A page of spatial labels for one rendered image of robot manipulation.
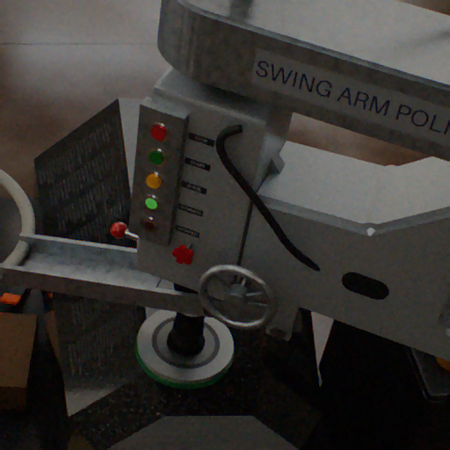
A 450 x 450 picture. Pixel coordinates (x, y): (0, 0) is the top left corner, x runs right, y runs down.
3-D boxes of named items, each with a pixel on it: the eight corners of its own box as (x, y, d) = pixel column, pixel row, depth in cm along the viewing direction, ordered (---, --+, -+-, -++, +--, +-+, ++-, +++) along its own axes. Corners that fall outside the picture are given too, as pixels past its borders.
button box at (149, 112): (173, 238, 159) (191, 111, 140) (168, 247, 157) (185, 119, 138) (134, 224, 160) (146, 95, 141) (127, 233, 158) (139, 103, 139)
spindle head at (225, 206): (335, 271, 178) (395, 87, 149) (306, 344, 162) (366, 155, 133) (174, 214, 184) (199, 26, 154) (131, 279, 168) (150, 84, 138)
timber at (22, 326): (2, 336, 297) (1, 312, 289) (38, 337, 298) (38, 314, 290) (-13, 409, 274) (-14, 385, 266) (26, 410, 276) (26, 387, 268)
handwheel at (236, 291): (282, 308, 164) (298, 252, 154) (266, 344, 157) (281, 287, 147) (209, 282, 167) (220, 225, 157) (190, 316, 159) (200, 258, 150)
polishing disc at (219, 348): (240, 381, 186) (241, 378, 185) (141, 386, 182) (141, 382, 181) (224, 308, 201) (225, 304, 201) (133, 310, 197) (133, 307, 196)
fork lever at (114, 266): (322, 281, 179) (320, 263, 176) (295, 345, 165) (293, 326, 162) (34, 240, 202) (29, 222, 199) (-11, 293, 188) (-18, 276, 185)
